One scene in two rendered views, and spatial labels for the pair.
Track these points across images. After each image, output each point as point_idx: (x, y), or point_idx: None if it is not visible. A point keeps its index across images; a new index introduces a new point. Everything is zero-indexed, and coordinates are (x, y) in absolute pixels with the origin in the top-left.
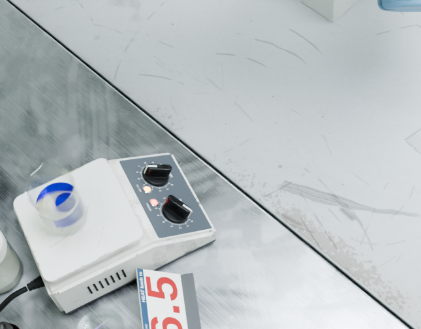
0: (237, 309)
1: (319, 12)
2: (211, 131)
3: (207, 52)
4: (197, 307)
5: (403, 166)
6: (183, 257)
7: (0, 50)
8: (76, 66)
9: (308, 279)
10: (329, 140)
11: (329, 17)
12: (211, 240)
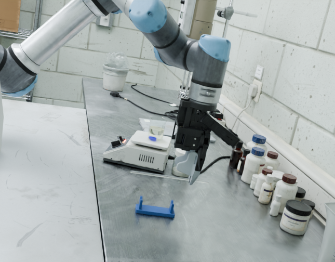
0: None
1: None
2: (80, 158)
3: (50, 168)
4: None
5: (44, 132)
6: None
7: (124, 211)
8: (101, 191)
9: (98, 137)
10: (53, 142)
11: (0, 149)
12: None
